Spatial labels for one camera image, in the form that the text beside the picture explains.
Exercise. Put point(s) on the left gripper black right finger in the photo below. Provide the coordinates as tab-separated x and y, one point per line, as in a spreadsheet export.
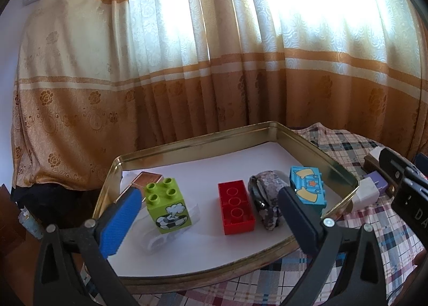
361	279

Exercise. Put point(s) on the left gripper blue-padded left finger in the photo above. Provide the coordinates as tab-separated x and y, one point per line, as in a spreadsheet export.
57	280

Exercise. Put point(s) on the purple box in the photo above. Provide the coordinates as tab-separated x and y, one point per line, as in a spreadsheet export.
381	184

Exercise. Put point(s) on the white power adapter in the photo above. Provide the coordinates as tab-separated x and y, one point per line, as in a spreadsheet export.
366	194

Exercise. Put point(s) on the green toy building brick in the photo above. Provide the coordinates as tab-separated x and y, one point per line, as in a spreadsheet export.
166	206

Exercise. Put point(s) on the blue toy building brick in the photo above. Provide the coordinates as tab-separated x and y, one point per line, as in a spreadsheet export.
309	187

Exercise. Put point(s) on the red toy building brick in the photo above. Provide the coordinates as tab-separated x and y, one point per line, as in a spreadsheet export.
236	210

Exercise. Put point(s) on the white cardboard box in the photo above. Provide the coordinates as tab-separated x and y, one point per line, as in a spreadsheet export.
375	153

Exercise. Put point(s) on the plaid tablecloth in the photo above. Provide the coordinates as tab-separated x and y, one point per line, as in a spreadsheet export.
269	285

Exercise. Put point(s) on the copper framed picture box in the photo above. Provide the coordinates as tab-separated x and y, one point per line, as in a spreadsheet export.
144	178

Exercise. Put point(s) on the white paper tray liner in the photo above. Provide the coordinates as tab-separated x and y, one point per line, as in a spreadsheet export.
205	246

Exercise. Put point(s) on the gold metal tin tray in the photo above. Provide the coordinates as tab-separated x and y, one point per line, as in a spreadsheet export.
340	185

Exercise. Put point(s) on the orange cream floral curtain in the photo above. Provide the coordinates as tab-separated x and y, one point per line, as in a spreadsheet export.
101	78

